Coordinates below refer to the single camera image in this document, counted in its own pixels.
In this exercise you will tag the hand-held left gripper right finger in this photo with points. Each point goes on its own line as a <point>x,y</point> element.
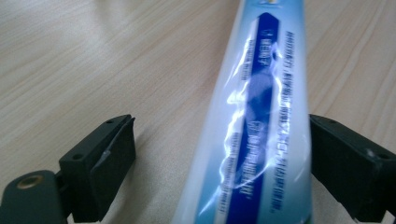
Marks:
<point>348,165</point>

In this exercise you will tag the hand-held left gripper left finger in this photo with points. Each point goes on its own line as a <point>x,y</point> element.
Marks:
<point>93,168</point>

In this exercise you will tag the blue and white tube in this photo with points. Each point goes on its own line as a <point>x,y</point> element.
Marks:
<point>258,124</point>

